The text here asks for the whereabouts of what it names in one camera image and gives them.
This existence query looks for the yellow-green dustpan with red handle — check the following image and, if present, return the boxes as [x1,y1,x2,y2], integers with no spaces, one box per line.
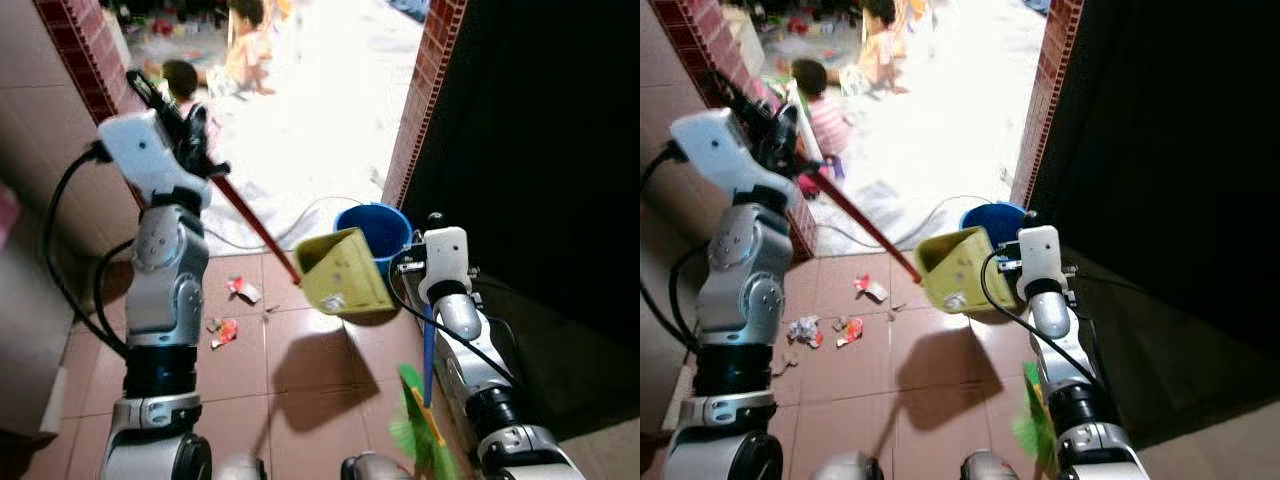
[126,69,397,318]
[704,68,1022,315]

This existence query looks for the green broom with blue handle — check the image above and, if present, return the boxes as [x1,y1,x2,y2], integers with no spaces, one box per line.
[1011,360,1058,479]
[389,303,459,480]

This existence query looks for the child in pink striped shirt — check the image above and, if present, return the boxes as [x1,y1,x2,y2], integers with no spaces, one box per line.
[788,57,857,186]
[143,58,219,151]

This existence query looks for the blue plastic bucket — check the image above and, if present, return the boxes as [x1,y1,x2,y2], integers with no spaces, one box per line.
[959,201,1030,253]
[332,202,414,283]

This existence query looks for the child in orange dress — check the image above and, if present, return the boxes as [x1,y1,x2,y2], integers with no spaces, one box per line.
[222,0,279,97]
[856,0,913,97]

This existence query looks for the scattered colourful toys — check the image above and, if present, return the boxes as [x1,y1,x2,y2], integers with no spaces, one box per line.
[125,5,233,46]
[760,5,866,46]

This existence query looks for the crumpled white paper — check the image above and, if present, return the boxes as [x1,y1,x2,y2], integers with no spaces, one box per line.
[787,315,824,349]

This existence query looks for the silver right robot leg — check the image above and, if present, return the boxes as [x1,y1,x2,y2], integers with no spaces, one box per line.
[340,451,413,480]
[959,451,1028,480]

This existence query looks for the silver robot leg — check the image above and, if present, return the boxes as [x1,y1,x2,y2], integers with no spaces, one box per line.
[959,451,1028,480]
[214,453,268,480]
[813,451,888,480]
[340,451,413,480]

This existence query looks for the silver left robot leg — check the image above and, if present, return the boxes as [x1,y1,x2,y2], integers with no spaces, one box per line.
[813,451,888,480]
[214,453,268,480]

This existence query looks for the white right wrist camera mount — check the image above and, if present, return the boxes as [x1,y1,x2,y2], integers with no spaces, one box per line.
[1016,224,1064,293]
[419,226,472,304]

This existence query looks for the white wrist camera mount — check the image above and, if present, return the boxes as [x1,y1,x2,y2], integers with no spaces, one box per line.
[669,107,793,204]
[1016,224,1064,293]
[97,109,213,209]
[419,226,472,304]

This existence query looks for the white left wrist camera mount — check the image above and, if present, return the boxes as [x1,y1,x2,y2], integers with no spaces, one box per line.
[669,107,793,204]
[97,109,213,209]

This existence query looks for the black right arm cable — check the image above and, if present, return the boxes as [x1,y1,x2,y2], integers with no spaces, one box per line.
[979,248,1098,389]
[387,248,518,389]

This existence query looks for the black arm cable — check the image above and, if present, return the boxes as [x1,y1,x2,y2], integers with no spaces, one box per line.
[979,248,1098,389]
[640,144,713,353]
[387,248,518,389]
[43,146,136,359]

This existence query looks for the thin white floor cable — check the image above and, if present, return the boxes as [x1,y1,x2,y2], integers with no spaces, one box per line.
[204,194,401,252]

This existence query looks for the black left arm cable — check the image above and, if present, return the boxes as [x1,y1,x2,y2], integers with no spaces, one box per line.
[43,146,136,359]
[640,144,713,353]

